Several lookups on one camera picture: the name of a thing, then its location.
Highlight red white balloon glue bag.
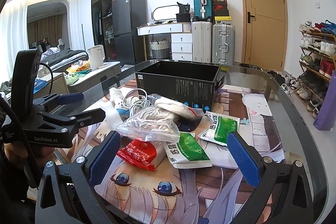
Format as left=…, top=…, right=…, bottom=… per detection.
left=117, top=139, right=166, bottom=171

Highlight black cardboard box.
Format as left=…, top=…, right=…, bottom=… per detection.
left=135, top=60, right=225, bottom=111

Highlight person left hand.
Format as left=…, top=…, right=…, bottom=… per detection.
left=3, top=142, right=56, bottom=169

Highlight green white wipes pack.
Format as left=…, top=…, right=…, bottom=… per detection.
left=198, top=111, right=240, bottom=146
left=162, top=132, right=213, bottom=169

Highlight woven laundry basket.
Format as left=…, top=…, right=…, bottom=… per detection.
left=150, top=39, right=171, bottom=59

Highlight oval mirror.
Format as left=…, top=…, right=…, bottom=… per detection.
left=151, top=5, right=179, bottom=22

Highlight wooden door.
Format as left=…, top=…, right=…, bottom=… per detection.
left=241, top=0, right=288, bottom=72

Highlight shoe rack with shoes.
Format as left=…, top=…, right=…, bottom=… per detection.
left=295, top=20, right=335, bottom=118

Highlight white cable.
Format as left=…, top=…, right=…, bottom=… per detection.
left=121, top=88, right=152, bottom=117

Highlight white drawer desk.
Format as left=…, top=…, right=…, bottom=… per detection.
left=137, top=23, right=193, bottom=61

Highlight teal suitcase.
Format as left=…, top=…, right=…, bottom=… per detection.
left=194, top=0, right=213, bottom=22

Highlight black wardrobe cabinet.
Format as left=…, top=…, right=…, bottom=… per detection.
left=91, top=0, right=117, bottom=61

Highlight white plush toy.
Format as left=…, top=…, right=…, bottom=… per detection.
left=109, top=87, right=129, bottom=117

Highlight bagged striped cotton rope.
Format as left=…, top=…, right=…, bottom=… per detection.
left=115, top=105, right=181, bottom=143

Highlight silver suitcase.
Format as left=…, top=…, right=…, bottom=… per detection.
left=211, top=23, right=235, bottom=65

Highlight white electric kettle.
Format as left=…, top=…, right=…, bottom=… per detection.
left=87, top=45, right=105, bottom=70

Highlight anime print table mat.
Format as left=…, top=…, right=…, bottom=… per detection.
left=56, top=79, right=285, bottom=224

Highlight white suitcase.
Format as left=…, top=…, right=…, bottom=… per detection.
left=191, top=22, right=213, bottom=63

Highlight black refrigerator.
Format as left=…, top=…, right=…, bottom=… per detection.
left=112, top=0, right=147, bottom=65

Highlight purple bag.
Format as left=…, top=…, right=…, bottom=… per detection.
left=314, top=71, right=336, bottom=131

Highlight grey side cabinet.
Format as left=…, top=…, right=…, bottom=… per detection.
left=34, top=61, right=121, bottom=99

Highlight stacked shoe boxes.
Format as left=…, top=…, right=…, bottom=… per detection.
left=213, top=0, right=232, bottom=24

